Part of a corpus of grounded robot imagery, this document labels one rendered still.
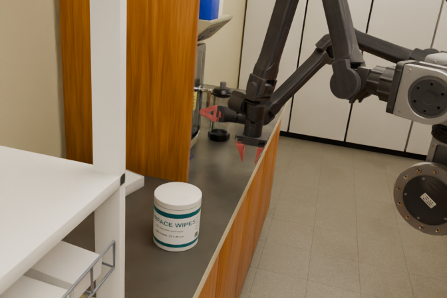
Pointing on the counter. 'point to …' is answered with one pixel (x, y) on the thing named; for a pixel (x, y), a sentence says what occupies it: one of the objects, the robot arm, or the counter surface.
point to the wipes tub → (176, 216)
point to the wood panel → (137, 64)
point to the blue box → (209, 5)
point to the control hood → (213, 24)
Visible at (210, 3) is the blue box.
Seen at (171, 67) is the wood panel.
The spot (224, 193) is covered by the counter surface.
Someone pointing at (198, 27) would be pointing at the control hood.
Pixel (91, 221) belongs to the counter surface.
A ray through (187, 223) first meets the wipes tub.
